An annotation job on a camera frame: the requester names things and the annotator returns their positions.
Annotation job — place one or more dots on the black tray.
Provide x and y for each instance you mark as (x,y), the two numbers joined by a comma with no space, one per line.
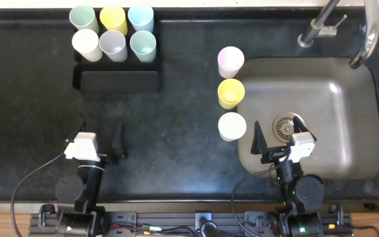
(120,80)

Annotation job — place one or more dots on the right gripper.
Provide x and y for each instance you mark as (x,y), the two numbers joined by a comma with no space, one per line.
(271,154)

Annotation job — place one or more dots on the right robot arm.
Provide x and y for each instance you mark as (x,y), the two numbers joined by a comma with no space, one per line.
(309,192)

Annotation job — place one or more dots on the mounting rail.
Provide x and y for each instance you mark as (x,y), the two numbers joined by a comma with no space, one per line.
(176,222)

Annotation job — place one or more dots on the grey cup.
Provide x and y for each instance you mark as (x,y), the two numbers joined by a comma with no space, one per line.
(112,42)

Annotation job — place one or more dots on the green cup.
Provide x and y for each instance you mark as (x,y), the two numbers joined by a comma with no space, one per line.
(82,16)
(142,43)

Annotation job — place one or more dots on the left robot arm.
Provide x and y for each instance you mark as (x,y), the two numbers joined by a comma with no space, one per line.
(90,184)

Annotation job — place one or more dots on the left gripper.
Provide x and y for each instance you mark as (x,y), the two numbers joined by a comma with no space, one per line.
(113,158)

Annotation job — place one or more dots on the blue cup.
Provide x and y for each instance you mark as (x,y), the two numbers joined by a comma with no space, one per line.
(140,15)

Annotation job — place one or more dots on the steel tap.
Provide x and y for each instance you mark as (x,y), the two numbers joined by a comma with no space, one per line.
(372,33)

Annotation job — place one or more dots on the white cup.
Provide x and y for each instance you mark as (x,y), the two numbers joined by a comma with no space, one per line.
(85,42)
(232,126)

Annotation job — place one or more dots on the steel sink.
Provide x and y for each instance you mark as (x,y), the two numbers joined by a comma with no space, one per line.
(337,108)

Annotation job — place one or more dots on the pink cup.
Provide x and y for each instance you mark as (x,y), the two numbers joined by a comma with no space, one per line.
(230,59)

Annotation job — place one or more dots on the yellow cup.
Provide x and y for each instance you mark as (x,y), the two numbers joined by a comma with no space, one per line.
(112,17)
(231,92)

